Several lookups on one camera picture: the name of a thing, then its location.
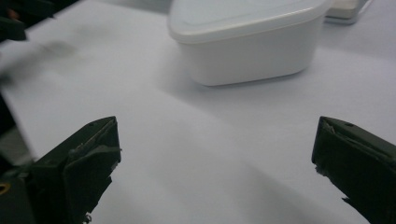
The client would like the flat white box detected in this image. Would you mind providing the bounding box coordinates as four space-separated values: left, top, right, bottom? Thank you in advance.
323 0 374 25

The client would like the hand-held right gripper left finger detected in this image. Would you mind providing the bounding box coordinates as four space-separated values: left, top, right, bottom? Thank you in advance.
30 116 122 224

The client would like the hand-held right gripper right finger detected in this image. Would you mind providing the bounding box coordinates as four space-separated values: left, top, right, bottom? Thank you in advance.
311 116 396 224

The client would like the white lidded plastic container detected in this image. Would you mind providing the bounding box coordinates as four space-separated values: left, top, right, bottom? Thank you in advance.
167 0 333 87

